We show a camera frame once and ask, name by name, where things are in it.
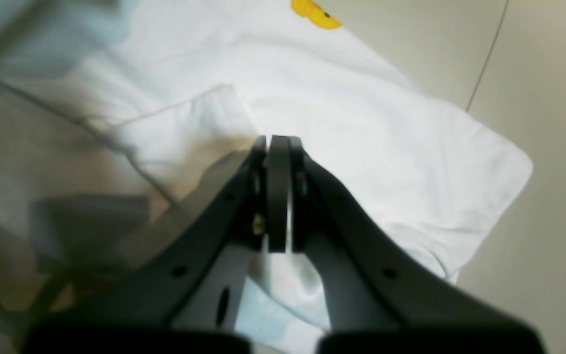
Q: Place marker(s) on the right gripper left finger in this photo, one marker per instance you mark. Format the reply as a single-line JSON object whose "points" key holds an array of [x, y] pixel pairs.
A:
{"points": [[186, 300]]}

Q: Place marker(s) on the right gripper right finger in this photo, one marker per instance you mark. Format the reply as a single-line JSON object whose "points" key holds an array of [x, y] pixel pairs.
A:
{"points": [[379, 299]]}

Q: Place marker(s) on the white printed T-shirt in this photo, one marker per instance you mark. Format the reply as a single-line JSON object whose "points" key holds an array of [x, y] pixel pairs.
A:
{"points": [[121, 120]]}

